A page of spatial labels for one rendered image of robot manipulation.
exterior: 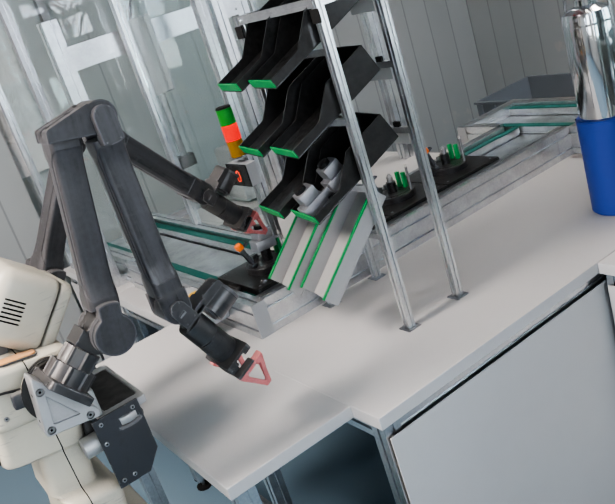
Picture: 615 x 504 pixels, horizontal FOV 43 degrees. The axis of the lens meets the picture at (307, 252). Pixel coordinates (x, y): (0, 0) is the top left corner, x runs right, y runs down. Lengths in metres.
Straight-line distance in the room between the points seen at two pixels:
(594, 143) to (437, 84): 3.76
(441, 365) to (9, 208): 3.08
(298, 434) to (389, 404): 0.20
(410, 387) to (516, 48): 4.47
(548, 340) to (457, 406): 0.31
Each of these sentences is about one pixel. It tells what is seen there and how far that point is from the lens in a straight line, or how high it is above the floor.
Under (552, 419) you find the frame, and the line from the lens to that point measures 2.05.
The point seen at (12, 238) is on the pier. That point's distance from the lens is 4.44.
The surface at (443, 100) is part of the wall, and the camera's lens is 5.98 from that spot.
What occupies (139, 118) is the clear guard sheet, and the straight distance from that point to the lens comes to 3.53.
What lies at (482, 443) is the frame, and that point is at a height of 0.64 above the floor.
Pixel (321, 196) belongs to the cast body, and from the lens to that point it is 1.83.
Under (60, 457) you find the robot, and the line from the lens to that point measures 1.71.
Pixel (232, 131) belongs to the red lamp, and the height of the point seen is 1.34.
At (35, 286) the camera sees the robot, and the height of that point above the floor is 1.34.
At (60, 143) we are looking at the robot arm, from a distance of 1.40.
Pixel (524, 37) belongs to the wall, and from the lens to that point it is 5.89.
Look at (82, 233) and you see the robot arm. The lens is 1.43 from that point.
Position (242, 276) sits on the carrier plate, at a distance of 2.29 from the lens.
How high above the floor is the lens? 1.74
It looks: 19 degrees down
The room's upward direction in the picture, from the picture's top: 18 degrees counter-clockwise
